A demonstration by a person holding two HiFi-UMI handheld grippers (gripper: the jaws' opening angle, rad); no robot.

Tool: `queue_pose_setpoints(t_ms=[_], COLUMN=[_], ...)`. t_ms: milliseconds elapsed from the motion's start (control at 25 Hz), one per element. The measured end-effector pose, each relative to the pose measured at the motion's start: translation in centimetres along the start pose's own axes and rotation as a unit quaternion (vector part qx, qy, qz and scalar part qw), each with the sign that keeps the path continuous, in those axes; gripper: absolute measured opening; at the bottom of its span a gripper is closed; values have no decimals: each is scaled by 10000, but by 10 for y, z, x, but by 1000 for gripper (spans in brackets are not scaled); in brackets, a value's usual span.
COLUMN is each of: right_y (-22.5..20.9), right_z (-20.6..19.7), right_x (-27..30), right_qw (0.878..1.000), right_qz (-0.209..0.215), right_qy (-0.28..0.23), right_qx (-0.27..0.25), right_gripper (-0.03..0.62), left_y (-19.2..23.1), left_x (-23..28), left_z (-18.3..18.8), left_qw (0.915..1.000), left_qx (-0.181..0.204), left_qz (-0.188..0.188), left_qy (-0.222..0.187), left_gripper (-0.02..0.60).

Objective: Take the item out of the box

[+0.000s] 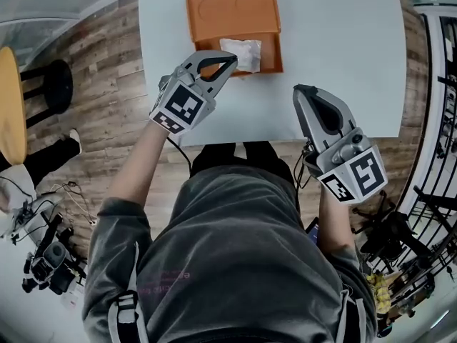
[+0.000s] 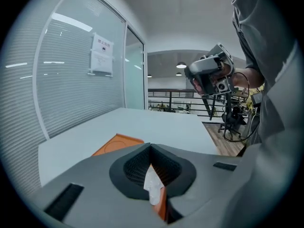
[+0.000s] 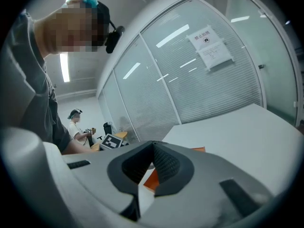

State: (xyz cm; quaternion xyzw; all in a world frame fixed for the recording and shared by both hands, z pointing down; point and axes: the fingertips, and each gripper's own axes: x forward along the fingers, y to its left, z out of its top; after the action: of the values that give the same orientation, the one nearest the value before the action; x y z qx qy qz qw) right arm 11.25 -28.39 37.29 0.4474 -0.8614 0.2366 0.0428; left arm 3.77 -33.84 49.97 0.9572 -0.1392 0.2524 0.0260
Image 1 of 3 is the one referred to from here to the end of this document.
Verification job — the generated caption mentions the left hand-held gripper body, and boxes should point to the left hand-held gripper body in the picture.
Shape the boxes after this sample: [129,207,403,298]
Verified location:
[149,64,218,135]

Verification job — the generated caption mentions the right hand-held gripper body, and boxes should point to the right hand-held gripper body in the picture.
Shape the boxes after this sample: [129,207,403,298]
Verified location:
[302,126,389,206]

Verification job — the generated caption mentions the white plastic bag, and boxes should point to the white plastic bag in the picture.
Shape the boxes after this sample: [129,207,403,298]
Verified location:
[219,37,263,74]

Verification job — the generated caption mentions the orange box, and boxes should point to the orange box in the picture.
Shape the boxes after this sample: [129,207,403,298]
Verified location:
[185,0,285,80]

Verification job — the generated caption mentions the person's left forearm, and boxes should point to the person's left forearm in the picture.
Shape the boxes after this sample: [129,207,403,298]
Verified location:
[106,119,169,211]

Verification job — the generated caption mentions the person's right forearm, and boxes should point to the person's right forearm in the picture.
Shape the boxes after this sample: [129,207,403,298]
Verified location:
[317,186,356,256]

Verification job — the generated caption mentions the person's black trousers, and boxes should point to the person's black trousers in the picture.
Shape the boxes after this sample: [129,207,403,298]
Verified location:
[191,141,296,182]

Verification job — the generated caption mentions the dark blue phone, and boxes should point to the dark blue phone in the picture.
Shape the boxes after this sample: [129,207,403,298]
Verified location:
[305,217,321,244]

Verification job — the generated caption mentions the black metal rack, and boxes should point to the black metal rack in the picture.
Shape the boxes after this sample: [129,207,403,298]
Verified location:
[356,12,457,299]

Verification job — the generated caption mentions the yellow striped cloth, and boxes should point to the yellow striped cloth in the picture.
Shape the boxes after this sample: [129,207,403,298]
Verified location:
[367,272,392,314]

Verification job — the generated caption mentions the person's grey shirt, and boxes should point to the person's grey shirt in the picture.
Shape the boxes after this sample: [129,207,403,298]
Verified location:
[81,166,379,343]

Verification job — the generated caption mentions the round yellow table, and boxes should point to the round yellow table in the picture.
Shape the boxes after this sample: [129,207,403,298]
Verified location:
[0,46,74,166]

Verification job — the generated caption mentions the black equipment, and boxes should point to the black equipment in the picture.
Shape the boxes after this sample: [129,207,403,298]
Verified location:
[23,212,89,297]

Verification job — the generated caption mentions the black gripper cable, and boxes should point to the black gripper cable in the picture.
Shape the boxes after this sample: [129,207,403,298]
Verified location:
[166,136,194,178]
[293,139,316,189]

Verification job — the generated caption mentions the white floor cable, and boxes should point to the white floor cable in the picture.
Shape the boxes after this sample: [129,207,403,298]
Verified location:
[53,180,98,225]

